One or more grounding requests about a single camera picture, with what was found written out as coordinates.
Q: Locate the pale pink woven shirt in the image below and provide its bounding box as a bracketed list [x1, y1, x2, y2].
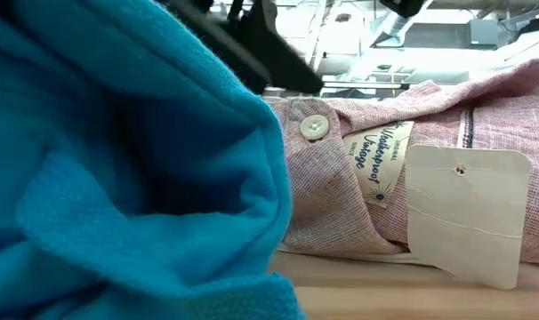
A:
[265, 58, 539, 270]

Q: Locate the blue cloth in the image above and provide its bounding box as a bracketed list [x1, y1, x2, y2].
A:
[0, 0, 307, 320]

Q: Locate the white paper hang tag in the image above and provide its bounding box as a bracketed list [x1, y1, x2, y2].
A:
[404, 143, 533, 292]

